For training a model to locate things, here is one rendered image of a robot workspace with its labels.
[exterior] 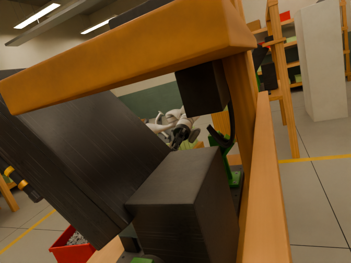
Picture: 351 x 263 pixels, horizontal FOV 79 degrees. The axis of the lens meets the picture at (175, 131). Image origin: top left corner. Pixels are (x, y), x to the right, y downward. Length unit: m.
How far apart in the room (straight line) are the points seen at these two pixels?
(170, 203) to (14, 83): 0.35
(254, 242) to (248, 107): 0.61
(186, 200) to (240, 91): 0.50
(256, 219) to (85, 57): 0.29
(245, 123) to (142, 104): 8.44
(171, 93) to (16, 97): 8.29
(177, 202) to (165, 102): 8.27
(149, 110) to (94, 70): 8.92
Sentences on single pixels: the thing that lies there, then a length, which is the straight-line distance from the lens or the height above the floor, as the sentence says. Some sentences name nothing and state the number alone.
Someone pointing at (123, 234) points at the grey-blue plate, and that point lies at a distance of 0.93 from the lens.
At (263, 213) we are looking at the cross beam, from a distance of 0.35.
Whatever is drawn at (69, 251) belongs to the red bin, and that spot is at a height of 0.89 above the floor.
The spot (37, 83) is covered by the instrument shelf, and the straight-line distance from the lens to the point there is 0.25.
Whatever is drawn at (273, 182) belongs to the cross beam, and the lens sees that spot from 0.41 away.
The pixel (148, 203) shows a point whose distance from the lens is 0.51.
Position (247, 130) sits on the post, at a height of 1.21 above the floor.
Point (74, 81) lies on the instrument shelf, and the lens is 0.22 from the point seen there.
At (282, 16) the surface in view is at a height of 2.14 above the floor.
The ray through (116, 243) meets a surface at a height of 0.90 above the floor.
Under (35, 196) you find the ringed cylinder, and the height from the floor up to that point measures 1.29.
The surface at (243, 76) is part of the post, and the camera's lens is 0.83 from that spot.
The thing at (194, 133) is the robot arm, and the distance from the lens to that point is 0.98.
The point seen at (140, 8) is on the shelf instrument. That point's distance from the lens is 0.40.
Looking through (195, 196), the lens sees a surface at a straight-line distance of 0.48.
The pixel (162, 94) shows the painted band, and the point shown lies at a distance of 8.67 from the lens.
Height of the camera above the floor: 1.49
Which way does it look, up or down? 15 degrees down
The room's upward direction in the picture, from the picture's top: 17 degrees counter-clockwise
